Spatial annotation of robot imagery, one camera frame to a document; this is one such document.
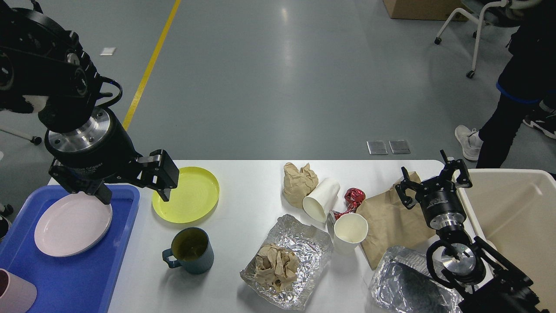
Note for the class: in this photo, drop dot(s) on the dark teal mug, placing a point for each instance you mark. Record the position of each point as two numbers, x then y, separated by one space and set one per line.
190 249

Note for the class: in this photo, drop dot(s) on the blue plastic tray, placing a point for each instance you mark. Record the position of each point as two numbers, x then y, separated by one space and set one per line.
77 284

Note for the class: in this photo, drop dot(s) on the crumpled brown paper bag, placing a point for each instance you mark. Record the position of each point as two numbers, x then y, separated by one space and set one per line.
298 183

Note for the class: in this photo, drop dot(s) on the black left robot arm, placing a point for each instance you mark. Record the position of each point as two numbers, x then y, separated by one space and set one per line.
45 69

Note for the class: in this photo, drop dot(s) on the pink plate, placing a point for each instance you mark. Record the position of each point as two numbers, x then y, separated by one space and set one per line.
72 225

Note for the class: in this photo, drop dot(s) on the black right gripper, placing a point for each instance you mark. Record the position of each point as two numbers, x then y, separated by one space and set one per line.
443 206

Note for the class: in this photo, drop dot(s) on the pink mug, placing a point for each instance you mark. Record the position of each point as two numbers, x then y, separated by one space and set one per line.
16 294

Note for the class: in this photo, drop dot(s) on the beige plastic bin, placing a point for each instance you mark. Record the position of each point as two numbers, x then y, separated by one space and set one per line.
515 210

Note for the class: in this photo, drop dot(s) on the right metal floor plate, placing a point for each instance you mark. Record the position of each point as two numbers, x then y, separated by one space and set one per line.
399 146

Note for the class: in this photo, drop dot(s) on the crumpled brown paper ball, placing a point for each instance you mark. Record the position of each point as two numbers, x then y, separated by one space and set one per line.
276 267

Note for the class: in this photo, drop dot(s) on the person in black leggings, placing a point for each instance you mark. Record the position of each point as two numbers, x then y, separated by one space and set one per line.
527 80

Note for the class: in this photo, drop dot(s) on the flat brown paper bag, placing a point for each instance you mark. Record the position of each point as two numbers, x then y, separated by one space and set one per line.
391 224

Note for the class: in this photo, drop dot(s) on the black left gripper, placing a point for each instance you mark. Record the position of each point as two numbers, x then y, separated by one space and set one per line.
100 150

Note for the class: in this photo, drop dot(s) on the red foil wrapper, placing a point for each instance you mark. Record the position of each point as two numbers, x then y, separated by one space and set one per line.
354 198

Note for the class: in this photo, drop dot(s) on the left metal floor plate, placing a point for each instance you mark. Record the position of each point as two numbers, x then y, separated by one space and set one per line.
377 147

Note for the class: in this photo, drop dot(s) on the lying white paper cup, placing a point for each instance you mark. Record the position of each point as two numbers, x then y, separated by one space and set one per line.
321 200

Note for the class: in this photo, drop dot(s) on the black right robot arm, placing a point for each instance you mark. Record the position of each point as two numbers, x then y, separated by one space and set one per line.
487 281

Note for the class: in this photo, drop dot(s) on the office chair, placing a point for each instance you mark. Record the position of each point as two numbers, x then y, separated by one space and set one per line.
500 13

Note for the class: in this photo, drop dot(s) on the chair leg with caster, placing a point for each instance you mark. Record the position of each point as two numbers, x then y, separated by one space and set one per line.
35 140

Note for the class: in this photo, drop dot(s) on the yellow plate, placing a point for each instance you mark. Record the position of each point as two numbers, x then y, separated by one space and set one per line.
197 193

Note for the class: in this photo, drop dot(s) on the upright white paper cup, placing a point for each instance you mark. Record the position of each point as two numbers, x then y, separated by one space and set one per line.
349 231

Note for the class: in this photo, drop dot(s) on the aluminium foil tray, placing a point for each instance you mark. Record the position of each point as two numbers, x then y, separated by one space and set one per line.
402 284

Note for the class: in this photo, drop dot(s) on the metal floor plate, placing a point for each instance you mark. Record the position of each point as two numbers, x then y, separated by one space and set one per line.
399 146
377 147

